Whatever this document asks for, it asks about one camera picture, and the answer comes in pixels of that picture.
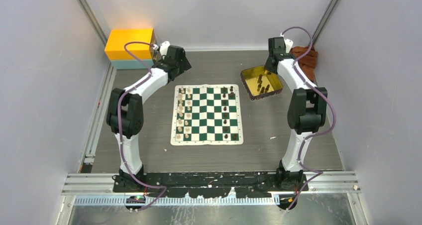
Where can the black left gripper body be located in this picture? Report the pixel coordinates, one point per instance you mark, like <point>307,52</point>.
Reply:
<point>183,65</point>

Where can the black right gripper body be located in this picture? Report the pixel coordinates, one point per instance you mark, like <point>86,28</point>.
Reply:
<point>266,67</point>

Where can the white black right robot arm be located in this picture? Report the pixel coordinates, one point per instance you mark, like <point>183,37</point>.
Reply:
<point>306,112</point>

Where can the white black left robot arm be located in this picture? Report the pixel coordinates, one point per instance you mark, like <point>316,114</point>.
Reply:
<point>125,108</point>

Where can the green white chess mat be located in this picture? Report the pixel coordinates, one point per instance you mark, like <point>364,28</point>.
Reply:
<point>201,116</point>

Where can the brown crumpled cloth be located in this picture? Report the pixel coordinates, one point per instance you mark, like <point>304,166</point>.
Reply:
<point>308,63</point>

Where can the gold metal tin tray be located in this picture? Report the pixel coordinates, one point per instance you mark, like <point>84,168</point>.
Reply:
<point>260,83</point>

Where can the yellow and teal box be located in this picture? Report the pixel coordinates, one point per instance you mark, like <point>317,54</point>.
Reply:
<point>129,48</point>

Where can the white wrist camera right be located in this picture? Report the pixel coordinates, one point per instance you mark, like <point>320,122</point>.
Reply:
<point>288,44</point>

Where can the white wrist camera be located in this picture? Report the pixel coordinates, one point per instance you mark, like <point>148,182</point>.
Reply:
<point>288,44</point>
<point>162,48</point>

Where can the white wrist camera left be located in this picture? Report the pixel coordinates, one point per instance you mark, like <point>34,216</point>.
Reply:
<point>162,48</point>

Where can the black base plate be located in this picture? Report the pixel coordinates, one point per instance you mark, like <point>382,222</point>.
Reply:
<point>210,184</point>

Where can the aluminium frame rail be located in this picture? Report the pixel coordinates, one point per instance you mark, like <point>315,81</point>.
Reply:
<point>96,189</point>

